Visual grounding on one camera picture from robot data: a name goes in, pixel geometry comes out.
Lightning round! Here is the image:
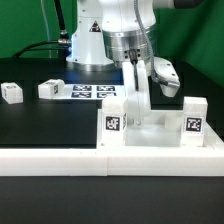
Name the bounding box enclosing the thin grey cable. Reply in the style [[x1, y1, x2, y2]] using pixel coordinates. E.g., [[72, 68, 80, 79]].
[[40, 0, 53, 60]]

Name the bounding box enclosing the white L-shaped obstacle fence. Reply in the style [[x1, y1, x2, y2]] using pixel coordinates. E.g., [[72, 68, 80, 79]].
[[0, 112, 224, 178]]

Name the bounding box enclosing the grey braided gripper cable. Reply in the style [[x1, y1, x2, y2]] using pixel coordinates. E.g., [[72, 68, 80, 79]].
[[128, 0, 178, 92]]

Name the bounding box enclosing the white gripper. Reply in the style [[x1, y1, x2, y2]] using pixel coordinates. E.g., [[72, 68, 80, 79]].
[[122, 57, 180, 128]]

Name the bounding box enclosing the paper sheet with markers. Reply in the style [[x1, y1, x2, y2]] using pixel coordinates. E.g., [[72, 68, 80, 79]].
[[54, 84, 125, 100]]

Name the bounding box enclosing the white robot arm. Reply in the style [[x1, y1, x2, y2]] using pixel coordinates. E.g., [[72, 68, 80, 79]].
[[67, 0, 203, 125]]

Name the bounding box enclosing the white square table top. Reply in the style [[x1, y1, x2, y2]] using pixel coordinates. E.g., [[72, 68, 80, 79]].
[[97, 110, 224, 150]]

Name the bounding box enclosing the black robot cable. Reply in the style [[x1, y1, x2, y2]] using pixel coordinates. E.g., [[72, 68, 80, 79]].
[[11, 0, 72, 61]]

